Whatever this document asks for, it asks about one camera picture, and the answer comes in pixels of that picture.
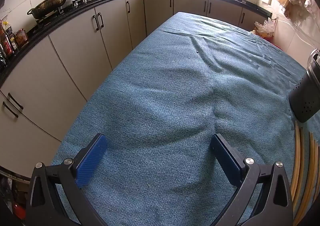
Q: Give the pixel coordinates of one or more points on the white plastic bag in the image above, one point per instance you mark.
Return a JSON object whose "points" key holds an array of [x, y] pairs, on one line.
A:
{"points": [[265, 25]]}

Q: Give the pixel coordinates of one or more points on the red seasoning packet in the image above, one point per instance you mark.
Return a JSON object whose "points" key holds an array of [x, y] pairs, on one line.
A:
{"points": [[21, 37]]}

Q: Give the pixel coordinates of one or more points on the black kitchen countertop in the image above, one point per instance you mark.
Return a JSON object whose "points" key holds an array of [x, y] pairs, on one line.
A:
{"points": [[22, 50]]}

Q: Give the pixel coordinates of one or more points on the black gas stove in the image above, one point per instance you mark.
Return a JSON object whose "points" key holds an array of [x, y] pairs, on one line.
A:
{"points": [[80, 3]]}

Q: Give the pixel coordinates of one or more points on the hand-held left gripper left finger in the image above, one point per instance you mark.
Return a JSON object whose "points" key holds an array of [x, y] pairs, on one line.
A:
{"points": [[92, 158]]}

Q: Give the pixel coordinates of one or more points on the beige kitchen base cabinets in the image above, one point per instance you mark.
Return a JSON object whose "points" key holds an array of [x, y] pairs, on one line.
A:
{"points": [[75, 48]]}

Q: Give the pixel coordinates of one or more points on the dark perforated utensil holder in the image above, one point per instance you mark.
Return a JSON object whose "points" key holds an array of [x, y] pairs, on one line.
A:
{"points": [[305, 95]]}

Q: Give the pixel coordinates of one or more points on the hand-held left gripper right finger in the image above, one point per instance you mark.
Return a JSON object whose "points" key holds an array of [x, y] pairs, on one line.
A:
{"points": [[225, 158]]}

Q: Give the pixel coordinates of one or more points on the dark sauce bottle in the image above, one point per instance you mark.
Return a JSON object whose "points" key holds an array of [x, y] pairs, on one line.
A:
{"points": [[6, 43]]}

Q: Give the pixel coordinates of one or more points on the blue tablecloth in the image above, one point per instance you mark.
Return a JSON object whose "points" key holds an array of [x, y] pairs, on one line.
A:
{"points": [[162, 90]]}

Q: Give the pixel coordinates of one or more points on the steel pan with glass lid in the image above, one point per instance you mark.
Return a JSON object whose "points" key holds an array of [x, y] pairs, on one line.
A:
{"points": [[50, 3]]}

